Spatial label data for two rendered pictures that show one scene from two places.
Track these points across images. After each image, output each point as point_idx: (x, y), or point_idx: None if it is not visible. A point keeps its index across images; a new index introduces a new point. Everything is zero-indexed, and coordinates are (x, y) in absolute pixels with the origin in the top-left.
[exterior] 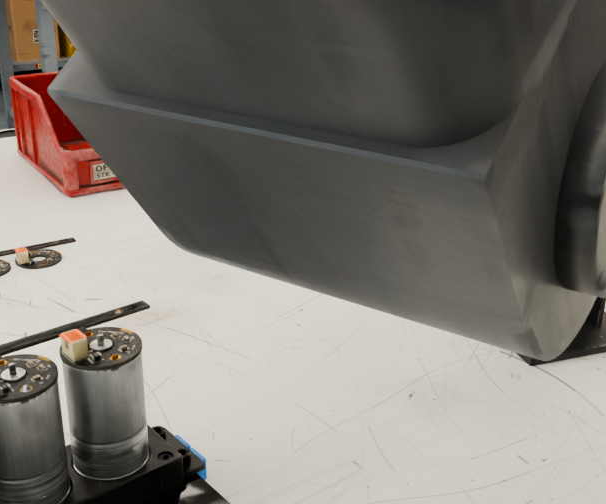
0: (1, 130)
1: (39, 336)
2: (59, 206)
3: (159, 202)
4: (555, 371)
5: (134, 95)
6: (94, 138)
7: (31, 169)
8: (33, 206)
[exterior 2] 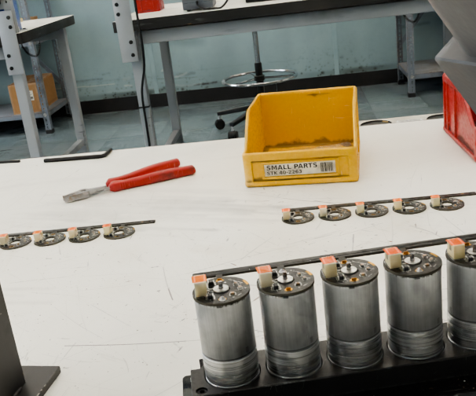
0: (433, 114)
1: (433, 241)
2: (468, 169)
3: None
4: None
5: None
6: (460, 86)
7: (452, 141)
8: (448, 167)
